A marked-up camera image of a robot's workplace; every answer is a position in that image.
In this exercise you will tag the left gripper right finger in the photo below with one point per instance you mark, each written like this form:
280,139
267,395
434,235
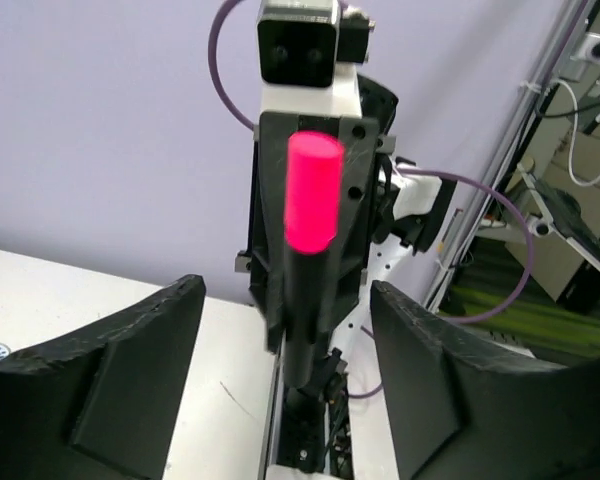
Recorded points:
462,407

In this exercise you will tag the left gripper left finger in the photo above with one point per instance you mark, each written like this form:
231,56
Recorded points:
101,402

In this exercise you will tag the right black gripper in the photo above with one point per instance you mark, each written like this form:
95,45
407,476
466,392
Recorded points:
263,256

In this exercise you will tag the pink highlighter marker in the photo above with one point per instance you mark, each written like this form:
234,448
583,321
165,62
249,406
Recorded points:
309,286

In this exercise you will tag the pink highlighter cap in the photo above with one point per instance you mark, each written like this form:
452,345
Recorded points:
313,181

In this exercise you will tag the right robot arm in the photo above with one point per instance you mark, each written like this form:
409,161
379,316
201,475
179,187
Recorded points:
379,203

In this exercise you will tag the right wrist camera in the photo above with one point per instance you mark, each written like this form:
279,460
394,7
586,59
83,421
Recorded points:
309,52

